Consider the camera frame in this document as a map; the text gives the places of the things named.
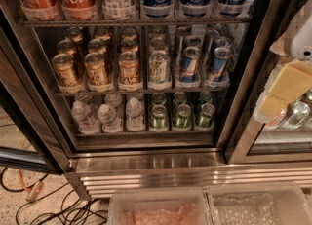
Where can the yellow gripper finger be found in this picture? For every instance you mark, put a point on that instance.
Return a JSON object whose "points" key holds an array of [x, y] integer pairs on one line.
{"points": [[292, 81]]}

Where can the orange can column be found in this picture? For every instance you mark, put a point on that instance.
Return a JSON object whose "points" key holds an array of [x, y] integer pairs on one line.
{"points": [[128, 68], [95, 66], [130, 45], [97, 45]]}

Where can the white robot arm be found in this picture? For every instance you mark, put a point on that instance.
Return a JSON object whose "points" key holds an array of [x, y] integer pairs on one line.
{"points": [[295, 44]]}

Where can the blue energy can front right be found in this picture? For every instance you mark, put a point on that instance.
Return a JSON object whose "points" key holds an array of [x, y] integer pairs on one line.
{"points": [[218, 64]]}

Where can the blue energy can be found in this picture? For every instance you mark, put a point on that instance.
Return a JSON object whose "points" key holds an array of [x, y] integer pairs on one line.
{"points": [[218, 64], [188, 64]]}

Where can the green can front right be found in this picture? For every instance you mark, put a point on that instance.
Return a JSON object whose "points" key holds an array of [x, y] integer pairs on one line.
{"points": [[205, 116]]}

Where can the blue energy can front left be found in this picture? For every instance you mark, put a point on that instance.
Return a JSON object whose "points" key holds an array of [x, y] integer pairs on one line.
{"points": [[188, 64]]}

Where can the green can front middle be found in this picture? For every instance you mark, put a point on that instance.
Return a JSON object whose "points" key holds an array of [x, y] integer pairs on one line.
{"points": [[182, 118]]}

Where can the green white soda can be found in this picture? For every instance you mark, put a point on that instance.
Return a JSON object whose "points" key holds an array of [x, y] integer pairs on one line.
{"points": [[158, 67]]}

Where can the green can front left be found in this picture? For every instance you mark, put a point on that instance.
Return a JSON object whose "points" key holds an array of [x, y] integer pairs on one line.
{"points": [[159, 119]]}

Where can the stainless steel fridge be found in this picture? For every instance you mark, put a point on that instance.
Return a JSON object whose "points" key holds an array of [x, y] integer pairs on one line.
{"points": [[236, 149]]}

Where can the orange can middle left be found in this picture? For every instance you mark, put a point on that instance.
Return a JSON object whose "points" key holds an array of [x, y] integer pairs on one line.
{"points": [[67, 47]]}

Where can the orange can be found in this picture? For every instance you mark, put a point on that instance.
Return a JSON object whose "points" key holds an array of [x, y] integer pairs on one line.
{"points": [[67, 47], [65, 70]]}

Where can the orange can front left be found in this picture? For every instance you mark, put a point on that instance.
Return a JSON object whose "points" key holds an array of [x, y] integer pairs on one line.
{"points": [[65, 70]]}

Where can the clear bin right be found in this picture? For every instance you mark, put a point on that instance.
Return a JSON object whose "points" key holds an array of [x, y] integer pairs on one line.
{"points": [[259, 204]]}

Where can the water bottle front right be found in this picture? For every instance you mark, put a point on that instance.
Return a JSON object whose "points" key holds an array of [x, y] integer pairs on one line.
{"points": [[134, 115]]}

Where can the clear bin pink contents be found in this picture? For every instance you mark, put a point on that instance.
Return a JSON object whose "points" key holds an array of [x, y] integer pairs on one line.
{"points": [[159, 206]]}

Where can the water bottle front left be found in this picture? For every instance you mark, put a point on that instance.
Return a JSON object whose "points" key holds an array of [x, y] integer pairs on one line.
{"points": [[83, 115]]}

